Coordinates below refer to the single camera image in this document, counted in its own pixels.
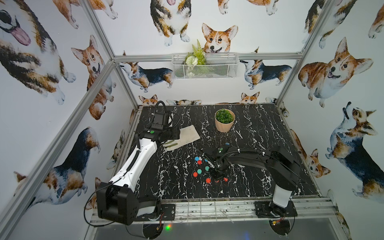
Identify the fern and white flower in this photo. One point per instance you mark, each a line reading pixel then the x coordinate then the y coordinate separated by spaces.
pixel 195 61

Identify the potted green plant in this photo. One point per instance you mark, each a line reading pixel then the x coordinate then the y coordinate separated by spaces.
pixel 224 120

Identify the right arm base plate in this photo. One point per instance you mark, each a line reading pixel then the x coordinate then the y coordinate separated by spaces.
pixel 267 209

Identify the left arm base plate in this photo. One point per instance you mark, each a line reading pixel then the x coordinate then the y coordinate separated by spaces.
pixel 166 212

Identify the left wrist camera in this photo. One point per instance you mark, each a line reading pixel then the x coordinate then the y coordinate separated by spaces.
pixel 160 122

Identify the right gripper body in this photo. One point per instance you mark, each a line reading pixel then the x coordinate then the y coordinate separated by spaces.
pixel 218 174

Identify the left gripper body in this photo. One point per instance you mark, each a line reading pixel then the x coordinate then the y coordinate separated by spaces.
pixel 174 133

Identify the white wire basket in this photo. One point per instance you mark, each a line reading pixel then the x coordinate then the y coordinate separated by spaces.
pixel 219 66

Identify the beige paper sheet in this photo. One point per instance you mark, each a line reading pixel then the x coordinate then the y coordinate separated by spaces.
pixel 187 135

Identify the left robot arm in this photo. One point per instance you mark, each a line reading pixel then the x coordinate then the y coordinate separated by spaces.
pixel 116 200

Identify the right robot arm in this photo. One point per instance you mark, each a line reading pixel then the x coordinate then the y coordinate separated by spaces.
pixel 282 166

